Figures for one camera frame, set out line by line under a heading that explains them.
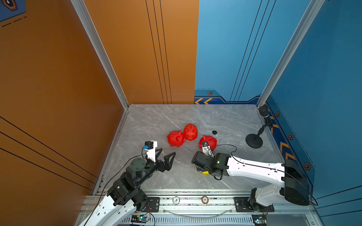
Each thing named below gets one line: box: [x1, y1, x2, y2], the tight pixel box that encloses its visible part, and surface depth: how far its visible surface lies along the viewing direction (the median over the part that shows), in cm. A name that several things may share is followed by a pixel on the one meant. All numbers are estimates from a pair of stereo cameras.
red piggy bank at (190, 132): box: [183, 123, 198, 141], surface depth 95 cm
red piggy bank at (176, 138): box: [166, 129, 186, 148], surface depth 93 cm
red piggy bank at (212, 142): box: [198, 135, 218, 152], surface depth 92 cm
